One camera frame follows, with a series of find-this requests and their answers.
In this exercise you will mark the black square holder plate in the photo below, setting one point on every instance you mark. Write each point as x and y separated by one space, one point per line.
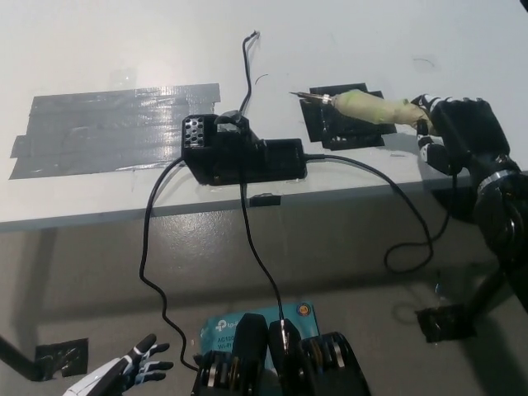
350 134

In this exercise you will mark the black table frame beam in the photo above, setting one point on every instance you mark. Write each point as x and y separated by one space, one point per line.
453 206

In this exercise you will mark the black robot torso blocks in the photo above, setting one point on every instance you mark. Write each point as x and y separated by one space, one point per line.
251 350

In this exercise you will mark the grey duct tape patch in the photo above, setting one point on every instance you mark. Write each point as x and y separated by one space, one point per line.
103 128

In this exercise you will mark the black soldering station base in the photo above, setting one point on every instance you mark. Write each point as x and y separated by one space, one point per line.
231 161

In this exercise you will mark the small black tape strip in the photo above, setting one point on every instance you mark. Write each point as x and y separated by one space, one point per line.
264 201

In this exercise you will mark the black table leg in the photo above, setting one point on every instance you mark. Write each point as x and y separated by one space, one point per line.
484 297
12 354

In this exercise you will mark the tape-wrapped soldering iron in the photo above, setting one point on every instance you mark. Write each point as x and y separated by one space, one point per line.
363 107

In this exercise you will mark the teal tp-link box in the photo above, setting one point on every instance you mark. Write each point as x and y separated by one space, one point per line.
218 330

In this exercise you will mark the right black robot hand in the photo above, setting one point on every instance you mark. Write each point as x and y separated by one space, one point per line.
470 132

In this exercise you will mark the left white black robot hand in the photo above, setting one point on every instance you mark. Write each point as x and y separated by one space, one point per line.
107 371

